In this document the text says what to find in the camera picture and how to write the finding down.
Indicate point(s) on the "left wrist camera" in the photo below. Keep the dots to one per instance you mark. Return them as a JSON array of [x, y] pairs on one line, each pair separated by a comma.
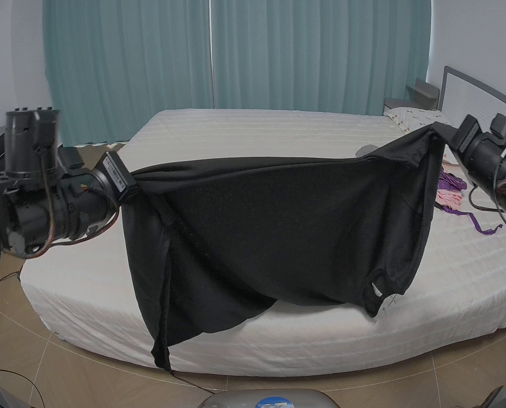
[[70, 157]]

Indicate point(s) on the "pink garment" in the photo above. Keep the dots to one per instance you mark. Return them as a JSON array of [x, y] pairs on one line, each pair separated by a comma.
[[448, 198]]

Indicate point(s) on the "white printed pillow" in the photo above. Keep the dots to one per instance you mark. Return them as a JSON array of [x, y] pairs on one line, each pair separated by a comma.
[[410, 117]]

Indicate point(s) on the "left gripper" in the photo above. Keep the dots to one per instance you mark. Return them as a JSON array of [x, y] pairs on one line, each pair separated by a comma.
[[83, 202]]

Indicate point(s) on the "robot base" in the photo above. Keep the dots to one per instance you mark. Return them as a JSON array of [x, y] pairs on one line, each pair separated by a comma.
[[236, 400]]

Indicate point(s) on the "grey bedside table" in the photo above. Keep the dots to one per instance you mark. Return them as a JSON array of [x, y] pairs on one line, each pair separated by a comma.
[[423, 91]]

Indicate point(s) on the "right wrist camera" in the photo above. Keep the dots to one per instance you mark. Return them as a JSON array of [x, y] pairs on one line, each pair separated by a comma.
[[503, 126]]

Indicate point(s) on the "purple satin garment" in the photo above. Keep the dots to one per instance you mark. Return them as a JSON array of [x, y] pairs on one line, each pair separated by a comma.
[[450, 183]]

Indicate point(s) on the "grey knit garment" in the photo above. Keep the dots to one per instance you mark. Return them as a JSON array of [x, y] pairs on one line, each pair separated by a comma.
[[365, 150]]

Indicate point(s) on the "blue-green curtain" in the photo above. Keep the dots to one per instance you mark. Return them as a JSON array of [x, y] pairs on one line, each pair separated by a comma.
[[129, 57], [321, 36]]

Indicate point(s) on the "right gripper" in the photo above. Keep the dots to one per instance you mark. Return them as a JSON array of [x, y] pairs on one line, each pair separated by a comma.
[[480, 153]]

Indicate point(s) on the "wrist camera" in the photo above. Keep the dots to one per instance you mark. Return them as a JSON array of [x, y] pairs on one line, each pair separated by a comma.
[[503, 126], [70, 157]]

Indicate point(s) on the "black T-shirt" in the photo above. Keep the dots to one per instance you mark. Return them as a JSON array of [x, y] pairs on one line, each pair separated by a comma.
[[278, 227]]

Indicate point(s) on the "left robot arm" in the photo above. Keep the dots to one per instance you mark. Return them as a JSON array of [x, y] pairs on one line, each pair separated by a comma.
[[27, 142]]

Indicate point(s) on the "bed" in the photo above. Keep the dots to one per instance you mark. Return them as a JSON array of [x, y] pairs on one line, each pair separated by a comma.
[[257, 134]]

